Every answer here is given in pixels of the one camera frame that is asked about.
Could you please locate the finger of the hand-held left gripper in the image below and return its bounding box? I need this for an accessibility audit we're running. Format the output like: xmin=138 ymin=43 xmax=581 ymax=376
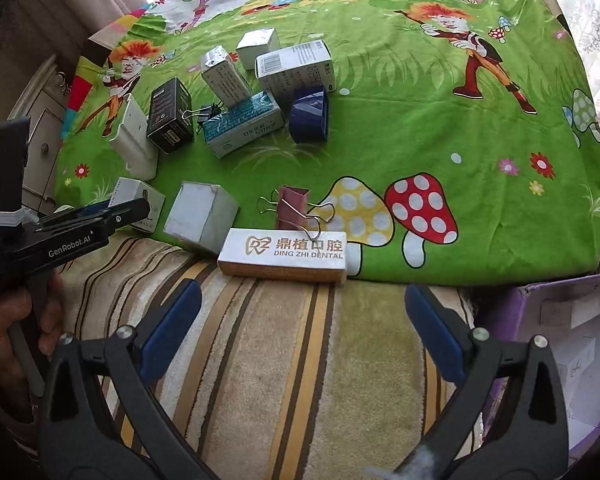
xmin=100 ymin=197 xmax=152 ymax=242
xmin=40 ymin=201 xmax=112 ymax=227

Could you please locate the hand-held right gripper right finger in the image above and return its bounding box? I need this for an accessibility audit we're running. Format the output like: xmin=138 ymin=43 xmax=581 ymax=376
xmin=395 ymin=284 xmax=571 ymax=480

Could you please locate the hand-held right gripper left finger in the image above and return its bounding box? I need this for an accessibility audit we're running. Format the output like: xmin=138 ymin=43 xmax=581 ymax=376
xmin=37 ymin=280 xmax=221 ymax=480

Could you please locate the beige carton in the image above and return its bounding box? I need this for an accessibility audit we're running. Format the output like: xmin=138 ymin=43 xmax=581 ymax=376
xmin=107 ymin=176 xmax=166 ymax=235

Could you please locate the white ridged plastic box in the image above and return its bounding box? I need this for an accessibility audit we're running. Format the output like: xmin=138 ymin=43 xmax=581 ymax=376
xmin=109 ymin=92 xmax=160 ymax=182

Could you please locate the purple cardboard box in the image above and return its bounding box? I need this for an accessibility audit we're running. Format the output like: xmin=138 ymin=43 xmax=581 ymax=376
xmin=475 ymin=270 xmax=600 ymax=466

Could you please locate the grey cube box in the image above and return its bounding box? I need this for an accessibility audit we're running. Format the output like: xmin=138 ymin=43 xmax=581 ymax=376
xmin=162 ymin=181 xmax=241 ymax=256

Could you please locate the black box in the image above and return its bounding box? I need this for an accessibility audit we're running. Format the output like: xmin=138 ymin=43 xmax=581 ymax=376
xmin=146 ymin=77 xmax=196 ymax=156

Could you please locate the long white gold box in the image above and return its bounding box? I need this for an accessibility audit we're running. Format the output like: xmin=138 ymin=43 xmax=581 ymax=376
xmin=217 ymin=227 xmax=348 ymax=286

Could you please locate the tall silver grey box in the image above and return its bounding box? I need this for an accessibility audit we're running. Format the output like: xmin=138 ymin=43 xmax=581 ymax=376
xmin=200 ymin=45 xmax=253 ymax=109

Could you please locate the pink binder clip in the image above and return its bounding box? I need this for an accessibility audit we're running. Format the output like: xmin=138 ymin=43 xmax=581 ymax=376
xmin=256 ymin=185 xmax=337 ymax=241

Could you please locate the white blue barcode box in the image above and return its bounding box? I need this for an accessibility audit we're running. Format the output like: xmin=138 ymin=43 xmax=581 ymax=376
xmin=254 ymin=40 xmax=337 ymax=103

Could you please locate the white carved cabinet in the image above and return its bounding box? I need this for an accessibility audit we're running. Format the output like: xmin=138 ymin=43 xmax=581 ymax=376
xmin=0 ymin=55 xmax=81 ymax=216

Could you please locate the beige striped plush blanket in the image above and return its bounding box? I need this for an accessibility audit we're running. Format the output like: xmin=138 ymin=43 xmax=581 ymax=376
xmin=55 ymin=235 xmax=486 ymax=480

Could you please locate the black binder clip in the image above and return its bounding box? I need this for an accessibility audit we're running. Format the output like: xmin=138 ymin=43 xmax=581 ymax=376
xmin=181 ymin=102 xmax=226 ymax=133

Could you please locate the plain white box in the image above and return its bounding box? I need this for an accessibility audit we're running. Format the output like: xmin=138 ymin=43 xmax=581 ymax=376
xmin=540 ymin=292 xmax=600 ymax=328

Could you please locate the white box with scribble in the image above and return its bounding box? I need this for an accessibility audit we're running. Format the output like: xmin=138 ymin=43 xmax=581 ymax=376
xmin=555 ymin=335 xmax=598 ymax=386

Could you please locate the teal white box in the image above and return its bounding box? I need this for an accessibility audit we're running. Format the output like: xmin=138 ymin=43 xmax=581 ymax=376
xmin=201 ymin=90 xmax=286 ymax=159

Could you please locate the green cartoon printed blanket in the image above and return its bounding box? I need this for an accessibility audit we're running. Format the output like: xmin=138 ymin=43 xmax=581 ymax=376
xmin=55 ymin=0 xmax=600 ymax=288

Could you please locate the blue tape roll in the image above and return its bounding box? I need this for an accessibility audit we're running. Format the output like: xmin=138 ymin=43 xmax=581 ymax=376
xmin=288 ymin=85 xmax=329 ymax=144

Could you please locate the brown drape curtain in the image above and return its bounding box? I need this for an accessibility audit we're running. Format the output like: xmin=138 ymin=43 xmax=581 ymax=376
xmin=0 ymin=0 xmax=151 ymax=91

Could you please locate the small silver box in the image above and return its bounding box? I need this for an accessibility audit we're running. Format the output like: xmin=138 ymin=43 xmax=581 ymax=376
xmin=236 ymin=27 xmax=281 ymax=71

